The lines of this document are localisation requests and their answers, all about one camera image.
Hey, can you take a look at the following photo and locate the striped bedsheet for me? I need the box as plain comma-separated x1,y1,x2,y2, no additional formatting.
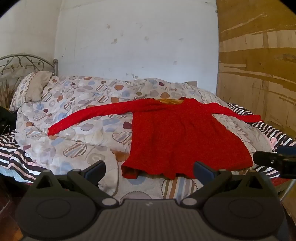
0,102,296,186

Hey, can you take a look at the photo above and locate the red long-sleeved sweater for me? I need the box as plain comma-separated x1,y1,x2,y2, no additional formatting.
47,97,264,180

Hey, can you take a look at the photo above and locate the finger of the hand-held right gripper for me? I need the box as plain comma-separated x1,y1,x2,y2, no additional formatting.
253,151,284,168

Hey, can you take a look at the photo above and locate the patterned pillow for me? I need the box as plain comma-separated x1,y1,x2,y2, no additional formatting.
9,71,54,112

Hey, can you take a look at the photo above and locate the patterned beige duvet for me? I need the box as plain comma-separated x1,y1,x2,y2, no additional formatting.
9,75,274,202

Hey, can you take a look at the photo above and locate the metal bed headboard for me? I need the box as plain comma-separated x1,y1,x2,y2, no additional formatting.
0,54,60,107

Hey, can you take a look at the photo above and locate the black cloth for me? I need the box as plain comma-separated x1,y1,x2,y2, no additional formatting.
0,106,18,135

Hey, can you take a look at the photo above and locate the grey metal rod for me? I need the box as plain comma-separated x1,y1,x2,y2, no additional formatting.
279,178,296,205

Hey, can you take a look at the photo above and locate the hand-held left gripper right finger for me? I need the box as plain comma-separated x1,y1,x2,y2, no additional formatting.
179,161,271,208

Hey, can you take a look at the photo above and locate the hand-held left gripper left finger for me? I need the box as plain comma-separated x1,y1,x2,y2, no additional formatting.
31,160,120,208

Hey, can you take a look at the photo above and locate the wooden wardrobe panel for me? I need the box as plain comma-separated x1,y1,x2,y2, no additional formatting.
216,0,296,140

